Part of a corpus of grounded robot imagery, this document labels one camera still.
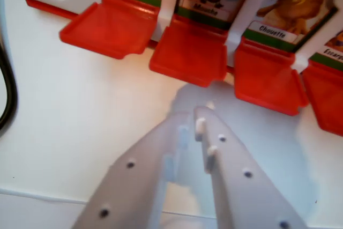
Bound snail picture card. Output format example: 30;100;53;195
307;29;343;67

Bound owl picture card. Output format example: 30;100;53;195
242;0;339;53

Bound red flap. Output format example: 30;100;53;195
233;36;310;117
302;60;343;137
148;16;229;88
59;0;162;61

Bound black cable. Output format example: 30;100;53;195
0;49;18;136

